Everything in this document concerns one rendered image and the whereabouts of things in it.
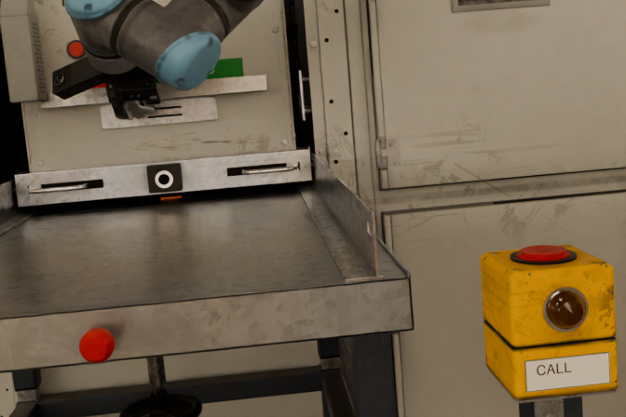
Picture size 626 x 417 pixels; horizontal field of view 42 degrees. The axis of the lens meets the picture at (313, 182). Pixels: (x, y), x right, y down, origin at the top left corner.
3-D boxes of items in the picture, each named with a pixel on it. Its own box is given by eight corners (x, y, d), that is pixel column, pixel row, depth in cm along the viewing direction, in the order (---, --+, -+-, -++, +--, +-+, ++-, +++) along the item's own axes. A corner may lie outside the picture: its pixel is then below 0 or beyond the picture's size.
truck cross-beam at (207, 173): (312, 181, 152) (309, 148, 151) (18, 207, 148) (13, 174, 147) (310, 178, 157) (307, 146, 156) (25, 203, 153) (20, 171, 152)
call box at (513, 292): (620, 395, 61) (616, 261, 59) (516, 406, 60) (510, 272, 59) (577, 358, 68) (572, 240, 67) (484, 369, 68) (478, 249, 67)
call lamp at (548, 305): (596, 334, 58) (594, 289, 58) (550, 339, 58) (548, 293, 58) (588, 329, 60) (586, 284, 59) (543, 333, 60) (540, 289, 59)
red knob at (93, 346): (114, 364, 76) (110, 330, 76) (78, 368, 76) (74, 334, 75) (121, 349, 80) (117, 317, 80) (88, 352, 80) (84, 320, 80)
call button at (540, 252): (578, 273, 61) (578, 252, 61) (527, 278, 61) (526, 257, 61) (559, 262, 65) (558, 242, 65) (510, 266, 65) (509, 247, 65)
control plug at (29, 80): (38, 100, 137) (25, -6, 134) (9, 103, 136) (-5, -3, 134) (49, 100, 144) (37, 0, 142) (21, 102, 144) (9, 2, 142)
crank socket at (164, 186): (182, 191, 147) (179, 163, 147) (148, 194, 147) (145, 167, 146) (183, 189, 150) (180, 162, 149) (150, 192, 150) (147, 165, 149)
